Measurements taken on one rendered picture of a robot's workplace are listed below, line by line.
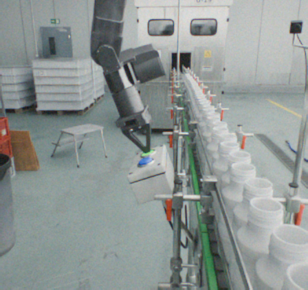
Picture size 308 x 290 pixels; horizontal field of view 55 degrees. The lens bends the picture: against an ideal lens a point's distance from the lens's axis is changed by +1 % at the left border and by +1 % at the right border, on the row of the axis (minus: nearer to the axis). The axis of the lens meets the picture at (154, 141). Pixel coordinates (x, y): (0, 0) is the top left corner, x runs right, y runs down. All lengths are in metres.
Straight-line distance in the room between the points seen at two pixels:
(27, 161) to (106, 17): 3.24
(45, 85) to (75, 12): 4.45
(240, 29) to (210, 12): 5.73
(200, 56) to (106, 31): 4.21
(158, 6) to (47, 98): 3.32
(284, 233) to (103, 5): 0.45
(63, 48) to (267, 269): 10.65
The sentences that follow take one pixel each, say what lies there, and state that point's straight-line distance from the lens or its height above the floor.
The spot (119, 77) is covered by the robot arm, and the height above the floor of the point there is 1.29.
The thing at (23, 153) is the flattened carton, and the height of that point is 0.23.
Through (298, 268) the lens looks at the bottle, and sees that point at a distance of 0.30.
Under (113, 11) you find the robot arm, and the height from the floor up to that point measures 1.41.
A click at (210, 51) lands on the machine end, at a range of 4.77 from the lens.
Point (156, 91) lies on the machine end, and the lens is 4.79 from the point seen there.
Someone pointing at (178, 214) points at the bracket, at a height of 1.04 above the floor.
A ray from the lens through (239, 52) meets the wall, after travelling 10.47.
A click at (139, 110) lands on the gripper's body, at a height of 1.22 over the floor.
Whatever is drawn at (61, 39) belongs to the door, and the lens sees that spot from 10.87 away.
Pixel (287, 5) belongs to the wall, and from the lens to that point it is 10.90.
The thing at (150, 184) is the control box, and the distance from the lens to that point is 0.61.
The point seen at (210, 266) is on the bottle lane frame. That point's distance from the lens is 0.54.
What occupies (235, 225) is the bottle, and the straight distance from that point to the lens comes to 0.45.
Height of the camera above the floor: 1.34
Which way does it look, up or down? 17 degrees down
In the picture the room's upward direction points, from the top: straight up
